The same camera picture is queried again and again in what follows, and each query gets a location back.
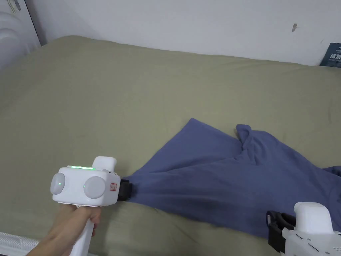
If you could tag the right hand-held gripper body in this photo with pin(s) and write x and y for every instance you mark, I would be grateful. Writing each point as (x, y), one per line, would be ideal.
(311, 234)

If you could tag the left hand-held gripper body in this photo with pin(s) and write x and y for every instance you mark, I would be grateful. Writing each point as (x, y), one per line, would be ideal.
(80, 186)

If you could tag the dark blue shirt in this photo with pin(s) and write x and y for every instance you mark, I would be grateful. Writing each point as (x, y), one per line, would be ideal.
(213, 181)

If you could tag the person's left hand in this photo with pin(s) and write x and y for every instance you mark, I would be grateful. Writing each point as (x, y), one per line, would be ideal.
(70, 226)

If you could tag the white ribbed object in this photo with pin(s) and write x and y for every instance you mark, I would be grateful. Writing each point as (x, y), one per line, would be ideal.
(16, 241)

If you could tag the bed with beige sheet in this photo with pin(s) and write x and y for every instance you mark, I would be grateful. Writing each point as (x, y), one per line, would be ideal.
(106, 101)

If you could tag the dark blue card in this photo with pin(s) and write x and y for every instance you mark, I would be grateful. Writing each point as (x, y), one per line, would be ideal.
(333, 56)

